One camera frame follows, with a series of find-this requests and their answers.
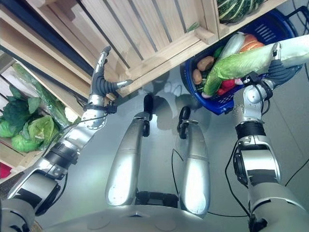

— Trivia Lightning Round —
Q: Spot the brown potato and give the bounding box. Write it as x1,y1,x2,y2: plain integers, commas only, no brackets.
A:
197,56,215,71
192,69,203,85

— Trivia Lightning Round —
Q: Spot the wooden crate with squash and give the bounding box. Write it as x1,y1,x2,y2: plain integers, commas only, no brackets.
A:
212,0,290,41

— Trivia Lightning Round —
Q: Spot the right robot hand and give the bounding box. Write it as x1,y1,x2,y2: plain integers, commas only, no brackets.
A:
262,43,295,89

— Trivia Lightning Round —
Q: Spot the right dark robot foot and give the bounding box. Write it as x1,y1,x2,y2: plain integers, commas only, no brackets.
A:
177,106,192,140

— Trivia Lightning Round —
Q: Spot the left silver robot leg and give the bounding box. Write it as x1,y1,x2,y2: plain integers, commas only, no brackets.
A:
105,111,151,206

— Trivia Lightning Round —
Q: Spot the red vegetable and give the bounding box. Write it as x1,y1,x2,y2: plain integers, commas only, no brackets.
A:
0,162,12,179

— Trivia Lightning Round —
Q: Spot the left dark robot foot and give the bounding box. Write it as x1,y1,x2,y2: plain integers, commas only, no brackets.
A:
143,94,155,121

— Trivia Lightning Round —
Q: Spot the green pepper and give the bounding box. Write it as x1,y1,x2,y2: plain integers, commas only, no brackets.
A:
213,46,225,58

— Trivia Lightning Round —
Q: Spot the silver robot leg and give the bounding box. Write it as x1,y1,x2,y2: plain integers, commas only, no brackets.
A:
105,111,151,206
179,120,211,216

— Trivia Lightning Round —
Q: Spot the large slatted wooden crate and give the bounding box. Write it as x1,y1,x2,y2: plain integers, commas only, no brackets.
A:
25,0,219,98

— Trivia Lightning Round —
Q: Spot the wooden crate with cabbages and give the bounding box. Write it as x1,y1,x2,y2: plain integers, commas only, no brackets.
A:
0,54,84,181

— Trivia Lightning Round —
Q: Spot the red pepper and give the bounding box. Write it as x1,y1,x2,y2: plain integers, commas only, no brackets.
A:
216,79,239,96

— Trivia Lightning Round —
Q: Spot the light green round cabbage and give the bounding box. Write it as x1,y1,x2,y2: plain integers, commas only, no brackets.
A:
11,134,44,153
28,115,55,145
0,118,17,138

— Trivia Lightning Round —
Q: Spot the black cable on wall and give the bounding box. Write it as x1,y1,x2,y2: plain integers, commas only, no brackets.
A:
288,0,309,33

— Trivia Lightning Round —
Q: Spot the right silver robot leg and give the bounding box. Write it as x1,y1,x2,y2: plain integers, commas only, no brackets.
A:
179,120,211,216

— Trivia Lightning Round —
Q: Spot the blue plastic shopping basket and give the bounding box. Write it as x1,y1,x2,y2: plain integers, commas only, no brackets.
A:
180,6,309,116

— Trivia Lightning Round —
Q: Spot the dark robot foot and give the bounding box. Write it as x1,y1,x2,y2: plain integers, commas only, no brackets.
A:
143,94,155,121
177,106,192,140

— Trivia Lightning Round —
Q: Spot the dark blue metal beam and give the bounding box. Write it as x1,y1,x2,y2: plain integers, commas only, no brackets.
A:
0,0,95,71

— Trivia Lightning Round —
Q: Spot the green white napa cabbage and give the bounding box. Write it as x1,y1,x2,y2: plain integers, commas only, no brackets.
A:
202,35,309,95

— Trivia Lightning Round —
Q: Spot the silver robot torso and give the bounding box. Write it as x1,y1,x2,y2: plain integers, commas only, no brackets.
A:
36,190,253,232

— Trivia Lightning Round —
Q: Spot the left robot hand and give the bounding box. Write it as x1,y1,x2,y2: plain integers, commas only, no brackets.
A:
86,45,134,105

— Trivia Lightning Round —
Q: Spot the orange pumpkin slice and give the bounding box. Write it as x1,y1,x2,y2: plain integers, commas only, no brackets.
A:
239,33,266,53

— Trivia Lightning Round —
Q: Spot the thin black floor cable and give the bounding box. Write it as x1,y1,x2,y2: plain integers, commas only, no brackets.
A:
171,148,251,217

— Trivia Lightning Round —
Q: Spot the dark green striped squash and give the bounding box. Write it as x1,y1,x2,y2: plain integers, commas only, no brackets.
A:
216,0,265,24

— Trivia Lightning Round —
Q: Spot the pale wooden shelf plank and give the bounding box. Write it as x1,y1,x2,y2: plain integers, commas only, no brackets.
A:
0,11,116,101

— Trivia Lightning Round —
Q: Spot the bagged long green vegetable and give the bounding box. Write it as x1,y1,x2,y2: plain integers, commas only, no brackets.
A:
12,62,70,124

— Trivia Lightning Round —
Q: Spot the dark green leafy vegetable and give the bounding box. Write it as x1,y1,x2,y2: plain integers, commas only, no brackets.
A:
2,84,42,126

